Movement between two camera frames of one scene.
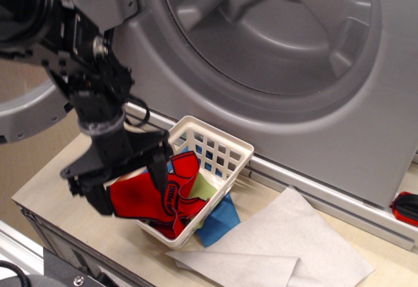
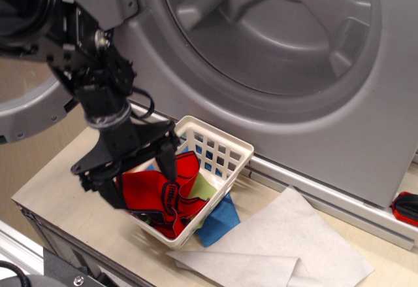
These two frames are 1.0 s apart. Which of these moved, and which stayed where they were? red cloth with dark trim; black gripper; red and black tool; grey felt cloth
Moved: black gripper
Stayed: grey felt cloth; red cloth with dark trim; red and black tool
